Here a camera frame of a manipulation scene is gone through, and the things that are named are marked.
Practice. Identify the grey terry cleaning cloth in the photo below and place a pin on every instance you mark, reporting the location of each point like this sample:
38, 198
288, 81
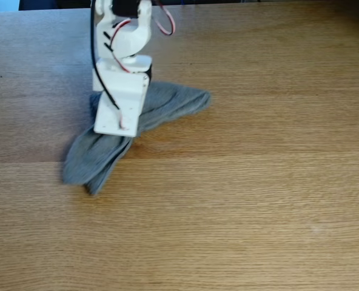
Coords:
91, 163

